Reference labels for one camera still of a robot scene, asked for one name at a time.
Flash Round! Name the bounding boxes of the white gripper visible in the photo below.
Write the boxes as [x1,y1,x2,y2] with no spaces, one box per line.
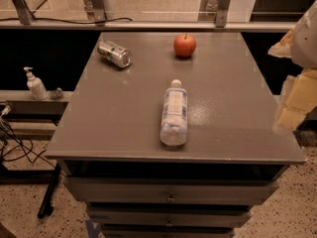
[267,0,317,132]

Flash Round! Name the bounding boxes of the clear plastic water bottle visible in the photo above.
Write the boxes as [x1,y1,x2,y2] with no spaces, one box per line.
[159,79,187,147]

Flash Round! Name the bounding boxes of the white pump dispenser bottle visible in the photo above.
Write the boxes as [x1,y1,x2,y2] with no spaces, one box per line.
[24,66,49,100]

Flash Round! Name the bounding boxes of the red apple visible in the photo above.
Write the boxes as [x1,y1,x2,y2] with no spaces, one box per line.
[173,34,196,58]

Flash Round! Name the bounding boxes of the silver green soda can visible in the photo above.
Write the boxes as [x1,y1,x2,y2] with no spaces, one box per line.
[97,41,132,68]

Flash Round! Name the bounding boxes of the grey drawer cabinet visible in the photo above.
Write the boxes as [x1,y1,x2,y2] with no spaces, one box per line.
[47,33,304,238]

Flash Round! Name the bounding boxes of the small crumpled foil object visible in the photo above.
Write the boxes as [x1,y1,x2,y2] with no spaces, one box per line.
[51,87,63,100]

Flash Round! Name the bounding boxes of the black metal stand leg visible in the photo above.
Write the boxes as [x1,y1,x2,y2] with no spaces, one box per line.
[38,164,61,219]

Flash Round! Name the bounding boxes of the black cable on ledge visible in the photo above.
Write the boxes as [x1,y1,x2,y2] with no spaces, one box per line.
[0,16,134,25]

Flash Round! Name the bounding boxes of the black cables on floor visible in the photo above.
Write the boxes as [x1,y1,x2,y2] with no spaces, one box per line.
[0,103,57,169]

